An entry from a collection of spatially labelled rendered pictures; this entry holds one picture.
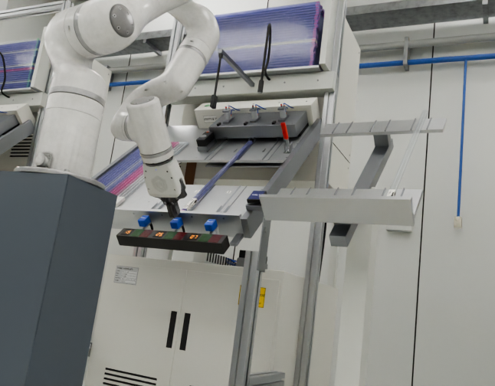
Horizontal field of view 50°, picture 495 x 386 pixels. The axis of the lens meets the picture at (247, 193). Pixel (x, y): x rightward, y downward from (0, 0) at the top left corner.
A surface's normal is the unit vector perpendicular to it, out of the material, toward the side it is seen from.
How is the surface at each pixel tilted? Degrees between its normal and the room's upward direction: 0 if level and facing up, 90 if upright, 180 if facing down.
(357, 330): 90
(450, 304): 90
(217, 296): 90
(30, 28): 90
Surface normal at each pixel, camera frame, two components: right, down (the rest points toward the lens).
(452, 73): -0.41, -0.25
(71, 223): 0.94, 0.06
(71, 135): 0.41, -0.14
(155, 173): -0.41, 0.45
